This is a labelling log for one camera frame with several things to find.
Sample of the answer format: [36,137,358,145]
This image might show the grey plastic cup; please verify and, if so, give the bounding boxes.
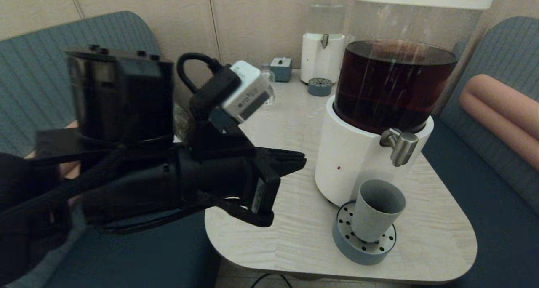
[352,179,407,243]

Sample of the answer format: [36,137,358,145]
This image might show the steel dispenser tap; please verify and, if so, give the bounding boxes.
[380,128,419,167]

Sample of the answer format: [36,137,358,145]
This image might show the small blue perforated drip tray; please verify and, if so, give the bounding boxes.
[307,78,333,97]

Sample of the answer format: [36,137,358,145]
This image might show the clear plastic bottle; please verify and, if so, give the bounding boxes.
[260,64,277,107]

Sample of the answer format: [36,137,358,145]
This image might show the small blue-grey box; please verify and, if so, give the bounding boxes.
[269,57,293,83]

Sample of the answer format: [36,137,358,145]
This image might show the small white water dispenser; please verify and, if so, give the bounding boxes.
[300,0,352,85]

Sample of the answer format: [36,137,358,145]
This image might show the round grey drip tray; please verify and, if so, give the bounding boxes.
[332,200,397,266]

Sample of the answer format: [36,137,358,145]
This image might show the large white tea dispenser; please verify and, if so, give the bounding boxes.
[315,0,493,208]

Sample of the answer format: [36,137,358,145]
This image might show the pink bolster cushion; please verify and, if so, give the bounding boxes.
[25,119,81,180]
[459,74,539,173]

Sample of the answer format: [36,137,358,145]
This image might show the teal upholstered bench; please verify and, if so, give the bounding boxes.
[417,16,539,288]
[0,11,245,288]

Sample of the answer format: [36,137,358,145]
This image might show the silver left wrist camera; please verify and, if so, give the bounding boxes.
[221,60,275,124]

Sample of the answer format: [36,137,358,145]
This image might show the black floor cable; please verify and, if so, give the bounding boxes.
[252,273,293,288]

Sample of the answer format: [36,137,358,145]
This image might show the black left camera cable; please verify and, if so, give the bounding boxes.
[176,53,224,96]

